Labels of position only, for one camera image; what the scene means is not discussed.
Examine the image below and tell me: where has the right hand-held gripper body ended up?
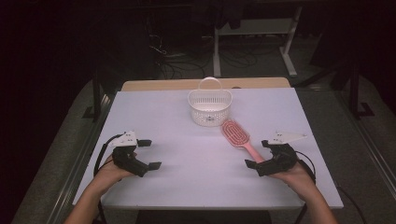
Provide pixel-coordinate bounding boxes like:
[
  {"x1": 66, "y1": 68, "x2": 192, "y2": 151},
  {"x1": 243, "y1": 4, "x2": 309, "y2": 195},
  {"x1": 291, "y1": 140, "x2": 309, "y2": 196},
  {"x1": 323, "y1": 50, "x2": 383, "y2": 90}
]
[{"x1": 256, "y1": 132, "x2": 308, "y2": 178}]

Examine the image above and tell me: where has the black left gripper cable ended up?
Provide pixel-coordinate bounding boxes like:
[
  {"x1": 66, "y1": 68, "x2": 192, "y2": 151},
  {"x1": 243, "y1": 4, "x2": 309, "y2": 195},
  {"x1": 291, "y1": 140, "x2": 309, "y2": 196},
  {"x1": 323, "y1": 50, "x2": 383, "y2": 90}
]
[{"x1": 92, "y1": 133, "x2": 123, "y2": 224}]

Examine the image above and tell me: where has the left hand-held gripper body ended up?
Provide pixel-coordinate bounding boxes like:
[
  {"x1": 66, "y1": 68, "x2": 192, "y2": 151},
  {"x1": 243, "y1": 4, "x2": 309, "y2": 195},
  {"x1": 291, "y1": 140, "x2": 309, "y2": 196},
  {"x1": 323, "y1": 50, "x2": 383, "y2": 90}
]
[{"x1": 108, "y1": 130, "x2": 150, "y2": 178}]

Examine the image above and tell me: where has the white plastic basket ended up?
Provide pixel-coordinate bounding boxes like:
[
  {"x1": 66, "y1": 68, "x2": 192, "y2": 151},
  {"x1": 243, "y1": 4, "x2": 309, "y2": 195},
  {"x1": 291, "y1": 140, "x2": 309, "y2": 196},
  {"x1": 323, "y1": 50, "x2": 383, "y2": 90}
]
[{"x1": 187, "y1": 76, "x2": 233, "y2": 128}]

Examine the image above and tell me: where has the person's right hand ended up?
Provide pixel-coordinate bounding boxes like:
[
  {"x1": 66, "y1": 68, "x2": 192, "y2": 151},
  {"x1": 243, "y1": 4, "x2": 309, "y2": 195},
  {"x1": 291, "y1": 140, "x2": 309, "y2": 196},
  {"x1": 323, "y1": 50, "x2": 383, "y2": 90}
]
[{"x1": 270, "y1": 161, "x2": 316, "y2": 202}]

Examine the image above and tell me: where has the white metal desk frame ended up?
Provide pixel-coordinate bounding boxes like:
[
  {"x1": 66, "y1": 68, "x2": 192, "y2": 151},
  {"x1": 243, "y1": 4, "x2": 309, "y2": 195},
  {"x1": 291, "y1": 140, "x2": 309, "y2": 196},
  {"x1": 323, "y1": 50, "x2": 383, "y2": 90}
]
[{"x1": 212, "y1": 5, "x2": 304, "y2": 79}]

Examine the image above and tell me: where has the grey metal rail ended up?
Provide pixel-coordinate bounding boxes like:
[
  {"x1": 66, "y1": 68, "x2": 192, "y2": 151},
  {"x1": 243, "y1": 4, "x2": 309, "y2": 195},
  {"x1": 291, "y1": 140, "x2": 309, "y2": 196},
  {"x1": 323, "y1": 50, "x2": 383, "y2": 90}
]
[
  {"x1": 337, "y1": 91, "x2": 396, "y2": 201},
  {"x1": 46, "y1": 91, "x2": 117, "y2": 224}
]

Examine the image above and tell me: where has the person's left hand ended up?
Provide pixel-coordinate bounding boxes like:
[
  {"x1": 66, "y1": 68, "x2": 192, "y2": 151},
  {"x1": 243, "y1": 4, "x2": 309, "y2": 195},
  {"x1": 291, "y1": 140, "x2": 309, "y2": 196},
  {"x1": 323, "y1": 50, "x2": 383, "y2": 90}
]
[{"x1": 94, "y1": 154, "x2": 136, "y2": 191}]

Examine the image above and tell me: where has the tangle of floor cables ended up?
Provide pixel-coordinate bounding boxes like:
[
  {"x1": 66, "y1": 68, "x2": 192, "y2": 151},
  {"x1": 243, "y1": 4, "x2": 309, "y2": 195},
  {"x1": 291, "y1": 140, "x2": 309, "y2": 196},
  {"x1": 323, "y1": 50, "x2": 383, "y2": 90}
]
[{"x1": 144, "y1": 17, "x2": 216, "y2": 79}]

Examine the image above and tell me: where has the black floor cable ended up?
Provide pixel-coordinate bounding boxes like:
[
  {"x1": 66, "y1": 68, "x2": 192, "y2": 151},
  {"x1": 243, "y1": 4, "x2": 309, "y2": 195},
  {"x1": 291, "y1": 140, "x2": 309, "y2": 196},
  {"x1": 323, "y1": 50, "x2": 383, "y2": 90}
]
[{"x1": 336, "y1": 186, "x2": 369, "y2": 224}]

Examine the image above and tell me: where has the wooden table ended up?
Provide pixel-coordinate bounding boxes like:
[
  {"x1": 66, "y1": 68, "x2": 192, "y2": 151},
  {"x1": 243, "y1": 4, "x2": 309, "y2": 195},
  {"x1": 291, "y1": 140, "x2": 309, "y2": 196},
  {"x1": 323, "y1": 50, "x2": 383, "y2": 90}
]
[{"x1": 120, "y1": 77, "x2": 291, "y2": 92}]

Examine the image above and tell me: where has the black metal stand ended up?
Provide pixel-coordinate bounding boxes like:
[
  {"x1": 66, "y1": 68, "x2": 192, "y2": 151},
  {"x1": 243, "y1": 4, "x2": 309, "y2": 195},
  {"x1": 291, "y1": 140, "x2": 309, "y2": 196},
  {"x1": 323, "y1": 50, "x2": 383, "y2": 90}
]
[
  {"x1": 81, "y1": 69, "x2": 109, "y2": 123},
  {"x1": 347, "y1": 60, "x2": 376, "y2": 121}
]

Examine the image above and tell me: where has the pink hairbrush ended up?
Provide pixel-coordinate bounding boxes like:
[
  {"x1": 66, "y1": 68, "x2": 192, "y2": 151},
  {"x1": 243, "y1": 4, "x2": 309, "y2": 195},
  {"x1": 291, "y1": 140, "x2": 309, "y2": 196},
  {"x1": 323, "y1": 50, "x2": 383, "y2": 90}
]
[{"x1": 220, "y1": 119, "x2": 266, "y2": 164}]

